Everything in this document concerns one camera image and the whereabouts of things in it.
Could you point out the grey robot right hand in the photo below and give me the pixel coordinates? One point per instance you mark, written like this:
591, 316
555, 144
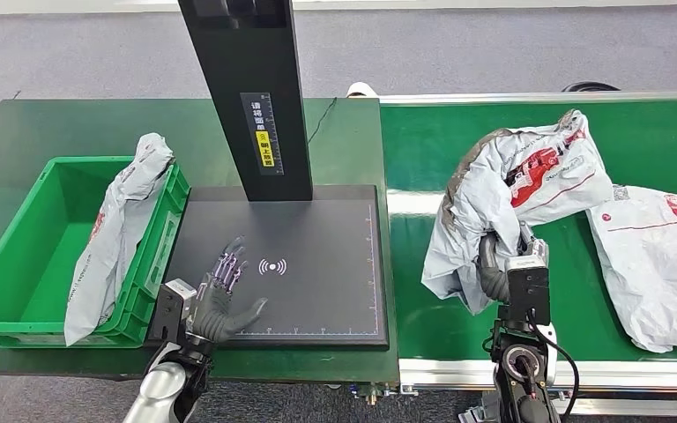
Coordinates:
487, 254

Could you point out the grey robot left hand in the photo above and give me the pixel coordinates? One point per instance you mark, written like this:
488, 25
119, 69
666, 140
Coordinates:
216, 303

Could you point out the grey mailer package red print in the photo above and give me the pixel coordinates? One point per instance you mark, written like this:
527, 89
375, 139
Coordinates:
490, 192

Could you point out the white mailer package black tape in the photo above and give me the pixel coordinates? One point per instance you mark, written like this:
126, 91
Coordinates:
654, 274

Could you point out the crumpled grey mailer package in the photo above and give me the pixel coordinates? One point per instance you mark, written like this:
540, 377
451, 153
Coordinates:
113, 233

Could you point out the green conveyor belt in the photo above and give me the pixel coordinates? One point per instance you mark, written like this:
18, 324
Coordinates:
426, 146

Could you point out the black yellow column label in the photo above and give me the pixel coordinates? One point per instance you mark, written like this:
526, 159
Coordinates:
262, 134

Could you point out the metal connector cluster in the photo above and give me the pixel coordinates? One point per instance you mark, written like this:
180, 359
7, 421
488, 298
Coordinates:
373, 392

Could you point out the green plastic crate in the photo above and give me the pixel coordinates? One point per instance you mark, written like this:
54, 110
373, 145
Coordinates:
35, 263

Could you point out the white round object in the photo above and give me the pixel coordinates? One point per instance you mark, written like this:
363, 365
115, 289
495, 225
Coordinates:
362, 90

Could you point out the black scanner column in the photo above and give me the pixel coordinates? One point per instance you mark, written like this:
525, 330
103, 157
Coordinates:
245, 58

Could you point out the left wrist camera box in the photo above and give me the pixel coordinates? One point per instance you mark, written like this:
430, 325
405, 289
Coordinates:
174, 312

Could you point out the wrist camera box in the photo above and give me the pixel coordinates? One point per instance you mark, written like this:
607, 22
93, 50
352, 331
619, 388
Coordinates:
528, 292
174, 312

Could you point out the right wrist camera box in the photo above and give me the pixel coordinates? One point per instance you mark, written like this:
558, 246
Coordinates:
528, 292

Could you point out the black scanner base plate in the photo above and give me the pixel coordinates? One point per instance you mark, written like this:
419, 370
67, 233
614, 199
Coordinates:
315, 292

